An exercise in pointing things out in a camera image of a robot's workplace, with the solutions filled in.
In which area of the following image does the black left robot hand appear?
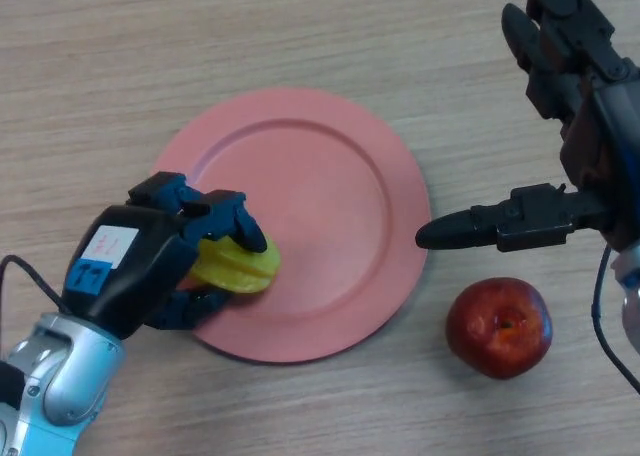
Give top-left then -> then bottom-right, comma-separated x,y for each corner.
62,171 -> 269,341

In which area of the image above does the red apple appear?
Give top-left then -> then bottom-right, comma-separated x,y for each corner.
444,277 -> 554,380

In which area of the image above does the yellow green starfruit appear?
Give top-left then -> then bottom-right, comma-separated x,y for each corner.
185,233 -> 282,296

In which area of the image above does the pink round plate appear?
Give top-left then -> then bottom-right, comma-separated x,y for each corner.
149,87 -> 432,365

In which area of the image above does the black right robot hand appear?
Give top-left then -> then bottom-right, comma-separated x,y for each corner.
414,0 -> 640,253

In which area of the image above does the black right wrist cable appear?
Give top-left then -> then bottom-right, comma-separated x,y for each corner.
590,244 -> 640,395

